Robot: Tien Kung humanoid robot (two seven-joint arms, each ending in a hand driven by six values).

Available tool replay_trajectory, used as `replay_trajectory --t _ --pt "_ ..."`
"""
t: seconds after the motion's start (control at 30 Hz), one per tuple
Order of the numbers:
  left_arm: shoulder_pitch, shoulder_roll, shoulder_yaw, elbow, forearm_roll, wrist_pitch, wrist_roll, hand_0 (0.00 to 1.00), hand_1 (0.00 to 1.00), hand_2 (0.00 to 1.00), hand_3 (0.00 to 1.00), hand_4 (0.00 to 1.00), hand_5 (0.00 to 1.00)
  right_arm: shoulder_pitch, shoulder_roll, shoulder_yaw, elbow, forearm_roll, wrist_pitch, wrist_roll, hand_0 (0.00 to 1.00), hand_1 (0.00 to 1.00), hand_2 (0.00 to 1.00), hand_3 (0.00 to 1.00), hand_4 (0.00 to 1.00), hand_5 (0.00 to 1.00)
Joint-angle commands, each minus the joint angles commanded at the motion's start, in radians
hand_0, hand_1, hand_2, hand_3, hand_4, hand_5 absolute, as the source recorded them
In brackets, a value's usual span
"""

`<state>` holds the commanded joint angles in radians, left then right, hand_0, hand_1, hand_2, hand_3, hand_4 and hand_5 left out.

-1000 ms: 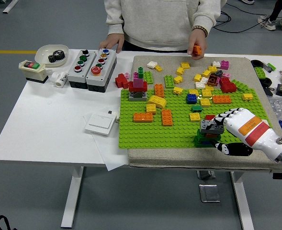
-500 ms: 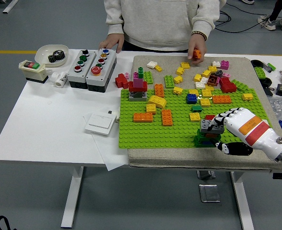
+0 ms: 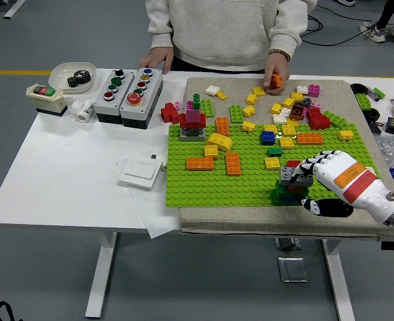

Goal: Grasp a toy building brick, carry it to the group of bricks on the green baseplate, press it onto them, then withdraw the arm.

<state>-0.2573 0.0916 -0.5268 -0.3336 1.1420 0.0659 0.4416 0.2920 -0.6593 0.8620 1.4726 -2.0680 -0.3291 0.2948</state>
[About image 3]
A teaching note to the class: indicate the person's right hand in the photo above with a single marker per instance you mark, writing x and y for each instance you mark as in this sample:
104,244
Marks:
158,55

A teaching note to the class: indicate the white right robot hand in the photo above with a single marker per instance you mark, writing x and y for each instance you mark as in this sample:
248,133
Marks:
344,174

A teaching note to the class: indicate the person's left hand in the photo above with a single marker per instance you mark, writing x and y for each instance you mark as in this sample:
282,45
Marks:
278,65

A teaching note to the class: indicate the orange long brick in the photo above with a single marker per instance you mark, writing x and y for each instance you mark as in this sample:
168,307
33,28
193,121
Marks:
222,126
200,164
309,138
233,164
276,81

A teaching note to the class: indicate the yellow square brick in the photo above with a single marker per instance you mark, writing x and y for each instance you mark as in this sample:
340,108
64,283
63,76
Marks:
272,163
346,134
296,96
211,152
251,99
249,111
276,108
258,91
271,128
288,130
288,102
248,126
293,122
287,143

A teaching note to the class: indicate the white square brick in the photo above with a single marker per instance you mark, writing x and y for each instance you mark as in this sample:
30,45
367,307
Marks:
301,89
285,112
280,119
212,89

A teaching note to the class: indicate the magenta brick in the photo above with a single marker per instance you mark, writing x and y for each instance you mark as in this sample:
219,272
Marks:
313,91

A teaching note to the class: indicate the dark grey brick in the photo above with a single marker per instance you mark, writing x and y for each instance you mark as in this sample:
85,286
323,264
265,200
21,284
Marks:
305,102

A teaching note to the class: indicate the brown square brick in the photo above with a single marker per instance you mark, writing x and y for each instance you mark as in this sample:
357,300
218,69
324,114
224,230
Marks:
298,112

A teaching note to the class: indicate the grey long brick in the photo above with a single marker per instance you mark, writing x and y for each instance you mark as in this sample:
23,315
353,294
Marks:
287,175

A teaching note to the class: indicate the red rounded brick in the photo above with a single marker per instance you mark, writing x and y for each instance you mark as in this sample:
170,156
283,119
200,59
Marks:
320,122

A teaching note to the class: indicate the person's left forearm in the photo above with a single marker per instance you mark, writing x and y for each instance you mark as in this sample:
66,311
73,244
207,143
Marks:
287,36

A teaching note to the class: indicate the person's right forearm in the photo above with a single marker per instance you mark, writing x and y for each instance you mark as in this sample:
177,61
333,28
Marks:
160,33

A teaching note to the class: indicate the dark orange square brick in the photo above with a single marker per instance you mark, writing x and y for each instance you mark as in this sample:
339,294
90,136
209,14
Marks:
295,189

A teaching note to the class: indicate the red square brick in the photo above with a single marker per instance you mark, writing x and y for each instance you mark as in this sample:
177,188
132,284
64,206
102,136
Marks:
293,164

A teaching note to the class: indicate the small pink brick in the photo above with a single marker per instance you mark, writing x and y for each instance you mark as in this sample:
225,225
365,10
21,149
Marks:
177,105

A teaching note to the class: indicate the green long brick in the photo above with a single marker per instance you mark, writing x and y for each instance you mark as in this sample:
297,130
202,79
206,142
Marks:
207,108
237,113
338,119

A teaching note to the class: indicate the green narrow brick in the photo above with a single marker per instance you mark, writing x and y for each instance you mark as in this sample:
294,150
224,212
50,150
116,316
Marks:
197,99

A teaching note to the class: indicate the red stepped brick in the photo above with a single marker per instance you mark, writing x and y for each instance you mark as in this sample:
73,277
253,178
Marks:
168,113

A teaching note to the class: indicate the blue flat brick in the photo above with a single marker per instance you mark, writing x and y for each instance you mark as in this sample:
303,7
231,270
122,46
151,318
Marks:
290,200

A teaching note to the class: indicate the yellow narrow brick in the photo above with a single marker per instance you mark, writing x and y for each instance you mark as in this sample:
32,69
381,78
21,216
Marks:
221,95

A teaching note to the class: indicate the pink tall brick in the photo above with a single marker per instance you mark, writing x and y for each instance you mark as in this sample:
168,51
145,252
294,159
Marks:
193,116

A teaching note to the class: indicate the green stacked bricks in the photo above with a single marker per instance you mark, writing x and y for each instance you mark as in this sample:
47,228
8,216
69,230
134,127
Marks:
277,198

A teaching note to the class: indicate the red wide brick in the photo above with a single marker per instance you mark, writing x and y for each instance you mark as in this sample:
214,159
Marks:
183,121

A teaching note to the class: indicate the dark green small brick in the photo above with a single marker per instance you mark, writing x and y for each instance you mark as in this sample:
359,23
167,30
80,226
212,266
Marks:
275,151

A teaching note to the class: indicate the blue square brick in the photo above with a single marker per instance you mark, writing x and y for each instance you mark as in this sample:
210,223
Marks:
268,137

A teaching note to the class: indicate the grey square brick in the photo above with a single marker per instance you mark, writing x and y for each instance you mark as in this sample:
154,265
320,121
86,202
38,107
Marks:
183,137

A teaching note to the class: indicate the green studded baseplate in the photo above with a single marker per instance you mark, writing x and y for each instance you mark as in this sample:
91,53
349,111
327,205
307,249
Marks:
250,187

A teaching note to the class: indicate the yellow curved brick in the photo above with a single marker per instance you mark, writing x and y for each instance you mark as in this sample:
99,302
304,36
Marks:
220,141

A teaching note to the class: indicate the white square plate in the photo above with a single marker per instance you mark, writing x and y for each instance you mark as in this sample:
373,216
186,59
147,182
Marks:
370,168

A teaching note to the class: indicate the grey emergency stop box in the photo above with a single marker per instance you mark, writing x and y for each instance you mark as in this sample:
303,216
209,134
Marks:
148,97

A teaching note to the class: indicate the grey four-button box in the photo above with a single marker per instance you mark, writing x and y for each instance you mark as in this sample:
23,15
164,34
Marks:
103,103

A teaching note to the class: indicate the black gear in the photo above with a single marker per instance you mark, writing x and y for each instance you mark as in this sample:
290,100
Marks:
79,78

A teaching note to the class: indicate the silver black tool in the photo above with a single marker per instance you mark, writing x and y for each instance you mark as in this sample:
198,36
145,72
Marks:
372,93

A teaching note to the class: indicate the metal floor box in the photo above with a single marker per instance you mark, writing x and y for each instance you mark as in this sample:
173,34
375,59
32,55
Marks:
287,243

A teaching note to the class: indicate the white pipe fitting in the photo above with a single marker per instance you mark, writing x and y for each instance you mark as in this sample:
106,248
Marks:
84,112

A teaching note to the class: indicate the white dish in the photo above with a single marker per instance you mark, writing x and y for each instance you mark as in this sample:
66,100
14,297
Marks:
57,78

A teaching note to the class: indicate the metal floor plate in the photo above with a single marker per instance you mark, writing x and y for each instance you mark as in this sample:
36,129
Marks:
293,269

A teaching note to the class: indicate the white table leg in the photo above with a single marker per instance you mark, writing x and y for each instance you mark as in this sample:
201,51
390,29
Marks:
340,284
99,274

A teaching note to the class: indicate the background person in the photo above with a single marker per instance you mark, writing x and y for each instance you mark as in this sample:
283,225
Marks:
384,16

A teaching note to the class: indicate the white table foot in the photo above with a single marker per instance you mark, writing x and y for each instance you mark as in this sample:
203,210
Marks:
14,9

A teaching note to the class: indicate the white paper sheet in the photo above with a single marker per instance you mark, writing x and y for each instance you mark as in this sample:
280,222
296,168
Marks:
156,220

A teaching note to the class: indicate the cream switch box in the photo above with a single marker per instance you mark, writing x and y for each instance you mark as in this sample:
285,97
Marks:
46,97

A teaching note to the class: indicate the white wall switch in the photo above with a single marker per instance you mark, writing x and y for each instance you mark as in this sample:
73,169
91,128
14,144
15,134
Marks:
138,174

